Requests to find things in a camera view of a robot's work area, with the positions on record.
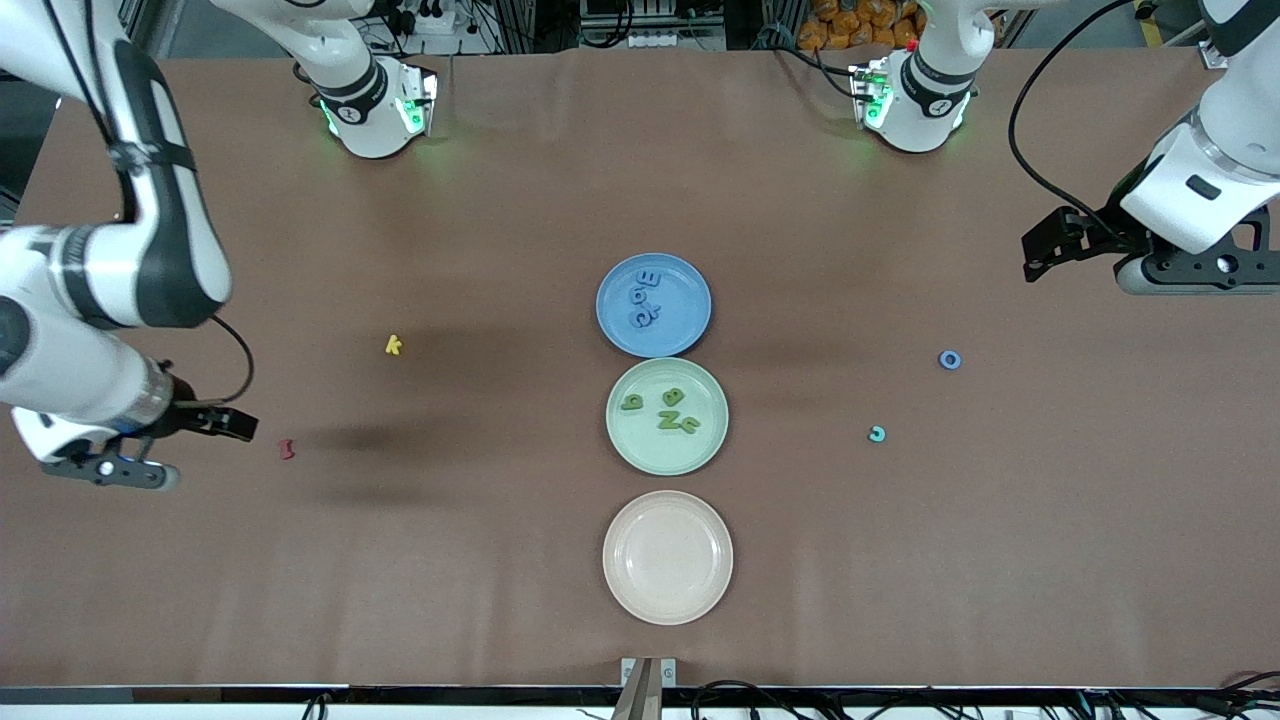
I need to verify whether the blue round plate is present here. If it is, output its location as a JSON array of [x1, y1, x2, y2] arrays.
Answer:
[[595, 252, 713, 359]]

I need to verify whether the white power strip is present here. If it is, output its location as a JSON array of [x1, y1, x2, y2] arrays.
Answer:
[[395, 0, 466, 36]]

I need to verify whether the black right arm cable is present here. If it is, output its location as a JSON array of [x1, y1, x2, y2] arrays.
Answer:
[[40, 0, 257, 406]]

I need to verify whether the green round plate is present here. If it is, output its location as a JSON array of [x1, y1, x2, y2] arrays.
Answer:
[[605, 357, 730, 477]]

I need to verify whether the black equipment behind table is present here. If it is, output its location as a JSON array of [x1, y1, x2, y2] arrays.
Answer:
[[578, 0, 729, 53]]

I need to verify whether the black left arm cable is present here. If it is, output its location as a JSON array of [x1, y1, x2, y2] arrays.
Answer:
[[1008, 0, 1136, 226]]

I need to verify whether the white table edge rail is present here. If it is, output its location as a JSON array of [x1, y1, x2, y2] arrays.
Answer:
[[0, 684, 1280, 720]]

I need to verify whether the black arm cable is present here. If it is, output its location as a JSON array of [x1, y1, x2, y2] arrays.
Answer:
[[1008, 0, 1136, 226], [40, 0, 257, 406]]

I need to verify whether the brown table cover sheet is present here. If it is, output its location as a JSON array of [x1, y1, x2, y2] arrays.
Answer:
[[0, 45, 1280, 691]]

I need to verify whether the pile of orange objects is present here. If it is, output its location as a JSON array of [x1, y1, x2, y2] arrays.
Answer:
[[798, 0, 926, 51]]

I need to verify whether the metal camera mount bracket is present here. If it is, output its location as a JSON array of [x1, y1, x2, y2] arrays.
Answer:
[[620, 657, 678, 720]]

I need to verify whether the black cable bundle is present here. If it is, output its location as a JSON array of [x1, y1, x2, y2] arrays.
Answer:
[[1075, 668, 1280, 720], [690, 680, 801, 720]]

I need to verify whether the beige round plate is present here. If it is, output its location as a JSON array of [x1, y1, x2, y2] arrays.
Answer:
[[602, 489, 734, 627]]

